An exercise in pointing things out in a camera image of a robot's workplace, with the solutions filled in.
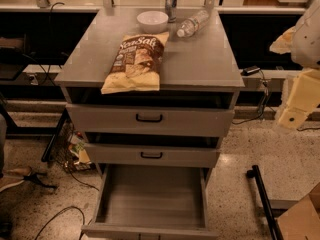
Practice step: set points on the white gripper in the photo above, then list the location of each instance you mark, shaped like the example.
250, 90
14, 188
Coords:
307, 40

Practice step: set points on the brown sea salt chip bag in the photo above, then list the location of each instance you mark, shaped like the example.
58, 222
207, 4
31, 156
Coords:
136, 65

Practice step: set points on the grey drawer cabinet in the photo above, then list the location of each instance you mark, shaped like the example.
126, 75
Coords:
154, 100

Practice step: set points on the grey middle drawer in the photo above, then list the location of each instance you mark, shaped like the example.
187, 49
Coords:
152, 155

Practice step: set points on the grey drawer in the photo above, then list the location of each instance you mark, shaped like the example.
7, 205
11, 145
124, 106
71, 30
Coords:
151, 203
151, 120
152, 155

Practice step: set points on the grey bottom drawer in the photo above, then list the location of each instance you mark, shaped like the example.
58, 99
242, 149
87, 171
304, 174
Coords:
151, 203

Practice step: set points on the grey top drawer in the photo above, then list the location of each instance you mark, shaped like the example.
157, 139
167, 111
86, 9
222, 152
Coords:
151, 120

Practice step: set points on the black power adapter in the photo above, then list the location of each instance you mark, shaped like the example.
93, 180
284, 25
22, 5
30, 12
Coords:
250, 70

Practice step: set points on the clear plastic water bottle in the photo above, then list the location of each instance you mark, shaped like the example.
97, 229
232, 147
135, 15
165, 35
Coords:
193, 24

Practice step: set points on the silver drink can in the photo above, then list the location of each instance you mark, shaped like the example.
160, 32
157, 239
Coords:
170, 9

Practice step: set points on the white ceramic bowl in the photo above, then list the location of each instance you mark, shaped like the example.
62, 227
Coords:
153, 22

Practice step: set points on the cardboard box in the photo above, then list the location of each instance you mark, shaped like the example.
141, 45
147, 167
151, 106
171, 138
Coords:
302, 220

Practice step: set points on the black metal cart frame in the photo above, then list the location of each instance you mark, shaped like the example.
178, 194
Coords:
254, 172

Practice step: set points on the black wire basket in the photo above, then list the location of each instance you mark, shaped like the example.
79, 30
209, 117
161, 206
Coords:
68, 150

